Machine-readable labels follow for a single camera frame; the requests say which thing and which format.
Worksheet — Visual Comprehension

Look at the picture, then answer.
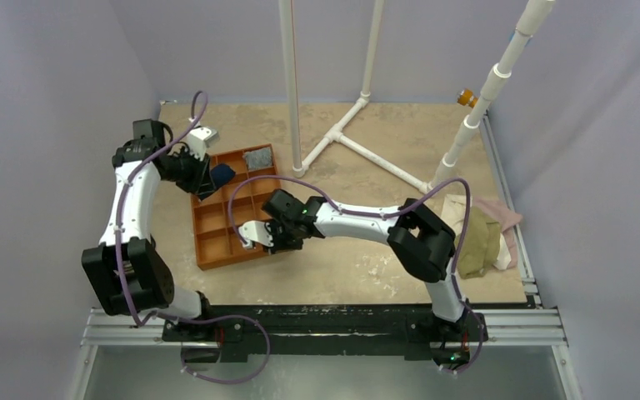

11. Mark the navy blue underwear white trim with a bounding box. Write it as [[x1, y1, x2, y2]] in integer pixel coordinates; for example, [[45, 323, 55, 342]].
[[209, 163, 237, 189]]

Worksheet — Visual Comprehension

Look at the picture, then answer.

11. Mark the orange compartment tray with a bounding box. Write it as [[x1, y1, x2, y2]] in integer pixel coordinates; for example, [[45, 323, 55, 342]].
[[191, 143, 281, 271]]

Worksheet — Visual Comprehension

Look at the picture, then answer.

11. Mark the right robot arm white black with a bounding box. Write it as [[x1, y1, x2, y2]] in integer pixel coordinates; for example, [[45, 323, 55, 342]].
[[241, 189, 468, 339]]

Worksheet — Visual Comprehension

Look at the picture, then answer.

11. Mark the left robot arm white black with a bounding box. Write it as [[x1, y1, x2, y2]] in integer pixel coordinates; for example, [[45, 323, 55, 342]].
[[81, 119, 219, 341]]

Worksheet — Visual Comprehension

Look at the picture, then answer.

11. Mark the grey folded cloth in tray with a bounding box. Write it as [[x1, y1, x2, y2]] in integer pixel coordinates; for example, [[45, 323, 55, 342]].
[[242, 146, 274, 172]]

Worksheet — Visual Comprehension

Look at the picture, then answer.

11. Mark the pink cloth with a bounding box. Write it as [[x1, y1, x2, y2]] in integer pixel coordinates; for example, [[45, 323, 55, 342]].
[[473, 197, 523, 271]]

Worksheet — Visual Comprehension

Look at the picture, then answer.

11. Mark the orange clamp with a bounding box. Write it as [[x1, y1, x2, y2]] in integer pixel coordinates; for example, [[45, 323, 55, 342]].
[[456, 88, 479, 108]]

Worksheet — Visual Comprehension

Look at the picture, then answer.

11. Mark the white PVC angled pole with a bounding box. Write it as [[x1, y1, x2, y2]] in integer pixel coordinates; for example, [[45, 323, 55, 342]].
[[429, 0, 555, 188]]

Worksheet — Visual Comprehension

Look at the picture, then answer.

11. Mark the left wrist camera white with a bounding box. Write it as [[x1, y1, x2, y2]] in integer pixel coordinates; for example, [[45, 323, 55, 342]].
[[183, 126, 220, 161]]

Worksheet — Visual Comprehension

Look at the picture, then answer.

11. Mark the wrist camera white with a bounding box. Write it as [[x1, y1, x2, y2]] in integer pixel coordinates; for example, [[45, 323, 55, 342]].
[[183, 126, 220, 161], [238, 220, 273, 249]]

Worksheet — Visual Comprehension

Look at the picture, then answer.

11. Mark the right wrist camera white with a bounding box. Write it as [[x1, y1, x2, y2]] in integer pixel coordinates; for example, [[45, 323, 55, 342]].
[[238, 220, 273, 249]]

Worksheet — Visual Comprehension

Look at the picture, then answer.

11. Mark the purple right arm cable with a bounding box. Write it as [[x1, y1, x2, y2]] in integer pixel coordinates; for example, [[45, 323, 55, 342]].
[[227, 176, 487, 377]]

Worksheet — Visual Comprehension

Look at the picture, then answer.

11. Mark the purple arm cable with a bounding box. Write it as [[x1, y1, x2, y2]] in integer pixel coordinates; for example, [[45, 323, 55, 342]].
[[112, 90, 272, 386], [227, 176, 487, 377]]

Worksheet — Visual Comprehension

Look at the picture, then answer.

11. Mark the white PVC pipe frame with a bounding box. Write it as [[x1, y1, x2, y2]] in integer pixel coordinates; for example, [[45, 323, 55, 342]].
[[278, 0, 434, 194]]

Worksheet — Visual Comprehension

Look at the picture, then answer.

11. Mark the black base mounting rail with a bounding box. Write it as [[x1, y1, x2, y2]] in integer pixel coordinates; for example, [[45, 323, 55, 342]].
[[162, 303, 488, 368]]

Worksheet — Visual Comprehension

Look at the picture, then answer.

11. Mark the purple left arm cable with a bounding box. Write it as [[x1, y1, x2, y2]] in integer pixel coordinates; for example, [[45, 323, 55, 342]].
[[112, 90, 272, 386]]

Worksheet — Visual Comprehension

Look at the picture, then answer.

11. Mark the aluminium extrusion frame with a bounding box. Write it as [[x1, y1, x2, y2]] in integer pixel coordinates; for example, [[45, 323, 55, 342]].
[[71, 102, 580, 399]]

